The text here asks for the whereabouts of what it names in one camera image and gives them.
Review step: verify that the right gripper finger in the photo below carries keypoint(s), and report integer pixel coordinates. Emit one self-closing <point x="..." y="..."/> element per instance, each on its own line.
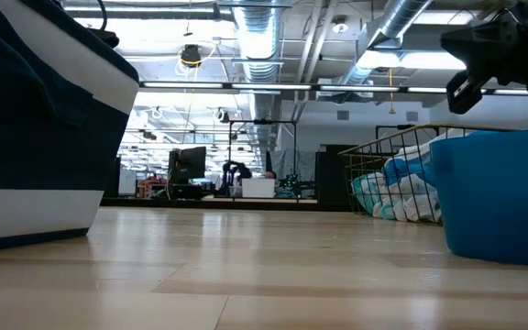
<point x="463" y="94"/>
<point x="488" y="50"/>

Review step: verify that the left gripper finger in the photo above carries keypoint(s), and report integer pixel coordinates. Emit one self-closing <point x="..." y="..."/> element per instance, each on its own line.
<point x="106" y="39"/>

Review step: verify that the light blue shirt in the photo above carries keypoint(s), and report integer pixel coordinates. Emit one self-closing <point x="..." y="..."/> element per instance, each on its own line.
<point x="410" y="197"/>

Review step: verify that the teal cloth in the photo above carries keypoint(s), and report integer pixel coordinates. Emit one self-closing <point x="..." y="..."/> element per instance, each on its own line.
<point x="360" y="192"/>

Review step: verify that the black hanging ceiling fixture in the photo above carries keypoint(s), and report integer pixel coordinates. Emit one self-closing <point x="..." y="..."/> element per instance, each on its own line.
<point x="191" y="55"/>

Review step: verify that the teal plastic bin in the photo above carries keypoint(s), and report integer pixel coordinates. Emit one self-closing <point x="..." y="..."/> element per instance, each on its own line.
<point x="498" y="197"/>

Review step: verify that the navy white striped fabric bin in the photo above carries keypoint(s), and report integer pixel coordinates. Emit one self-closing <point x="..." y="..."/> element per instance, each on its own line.
<point x="30" y="151"/>

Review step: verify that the black background monitor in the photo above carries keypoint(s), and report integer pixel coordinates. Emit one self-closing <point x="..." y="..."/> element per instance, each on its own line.
<point x="190" y="162"/>

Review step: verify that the black cabinet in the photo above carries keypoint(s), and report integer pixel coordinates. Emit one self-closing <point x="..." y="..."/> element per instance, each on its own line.
<point x="333" y="174"/>

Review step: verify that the grey fabric tarp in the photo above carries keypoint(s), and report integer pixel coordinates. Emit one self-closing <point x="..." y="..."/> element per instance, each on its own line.
<point x="291" y="162"/>

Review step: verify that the person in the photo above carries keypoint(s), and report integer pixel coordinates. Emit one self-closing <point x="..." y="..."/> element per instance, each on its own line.
<point x="236" y="176"/>
<point x="271" y="175"/>

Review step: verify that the dark background robot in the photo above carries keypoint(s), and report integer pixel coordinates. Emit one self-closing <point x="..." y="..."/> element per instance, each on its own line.
<point x="293" y="185"/>

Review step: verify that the white box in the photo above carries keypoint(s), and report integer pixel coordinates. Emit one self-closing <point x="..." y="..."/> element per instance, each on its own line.
<point x="258" y="188"/>

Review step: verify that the grey wall vent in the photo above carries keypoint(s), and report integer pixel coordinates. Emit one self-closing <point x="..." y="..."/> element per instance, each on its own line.
<point x="343" y="115"/>
<point x="412" y="116"/>

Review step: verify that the ribbed silver ventilation duct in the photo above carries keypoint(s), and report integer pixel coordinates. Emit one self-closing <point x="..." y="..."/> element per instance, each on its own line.
<point x="401" y="14"/>
<point x="259" y="36"/>

